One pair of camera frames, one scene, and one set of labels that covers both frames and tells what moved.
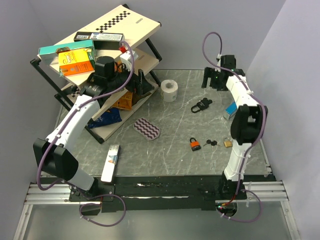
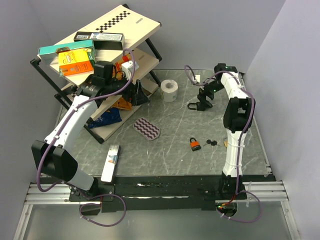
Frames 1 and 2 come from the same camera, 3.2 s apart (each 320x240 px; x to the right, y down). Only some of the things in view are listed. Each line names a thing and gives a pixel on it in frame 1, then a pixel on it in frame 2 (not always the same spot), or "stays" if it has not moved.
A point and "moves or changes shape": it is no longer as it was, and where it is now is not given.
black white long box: x=101 y=40 stays
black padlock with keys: x=203 y=104 moves or changes shape
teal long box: x=49 y=55 stays
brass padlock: x=227 y=143 stays
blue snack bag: x=109 y=116 stays
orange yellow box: x=76 y=61 stays
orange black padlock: x=195 y=144 stays
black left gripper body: x=133 y=85 -> x=129 y=94
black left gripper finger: x=144 y=86 -> x=141 y=98
